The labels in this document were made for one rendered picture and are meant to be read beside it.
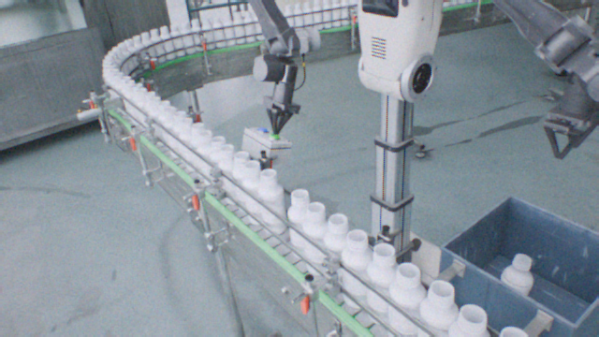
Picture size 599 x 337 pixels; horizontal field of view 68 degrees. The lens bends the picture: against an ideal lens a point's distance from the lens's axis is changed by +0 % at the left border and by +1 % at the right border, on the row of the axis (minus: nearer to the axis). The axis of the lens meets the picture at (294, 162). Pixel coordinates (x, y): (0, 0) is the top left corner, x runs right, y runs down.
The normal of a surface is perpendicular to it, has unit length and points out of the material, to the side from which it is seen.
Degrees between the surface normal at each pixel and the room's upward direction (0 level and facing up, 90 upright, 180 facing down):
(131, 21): 90
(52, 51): 90
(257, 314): 0
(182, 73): 90
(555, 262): 90
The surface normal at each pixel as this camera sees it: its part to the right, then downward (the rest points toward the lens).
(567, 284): -0.79, 0.37
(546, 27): -0.11, 0.58
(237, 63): 0.34, 0.46
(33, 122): 0.61, 0.36
